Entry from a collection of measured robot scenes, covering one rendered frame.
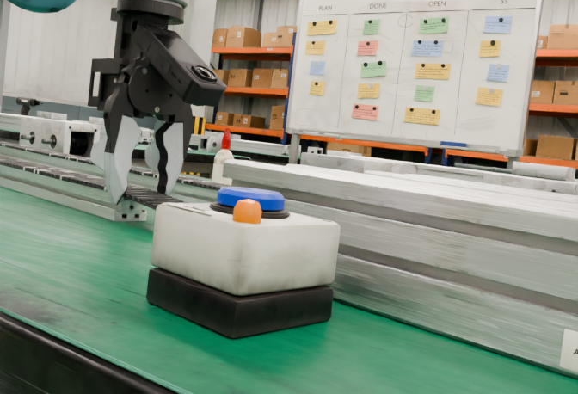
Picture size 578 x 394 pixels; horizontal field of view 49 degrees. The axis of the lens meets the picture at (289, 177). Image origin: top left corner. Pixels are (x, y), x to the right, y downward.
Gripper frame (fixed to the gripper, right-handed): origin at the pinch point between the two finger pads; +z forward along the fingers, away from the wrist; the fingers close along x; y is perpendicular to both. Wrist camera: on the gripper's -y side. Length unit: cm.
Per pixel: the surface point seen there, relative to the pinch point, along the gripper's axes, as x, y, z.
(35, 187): 2.0, 20.7, 2.1
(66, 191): 1.3, 14.0, 1.6
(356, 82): -265, 182, -49
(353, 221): 4.9, -31.7, -2.4
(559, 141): -927, 310, -57
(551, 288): 4.9, -45.1, -1.1
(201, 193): -17.0, 11.2, 1.1
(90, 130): -35, 75, -5
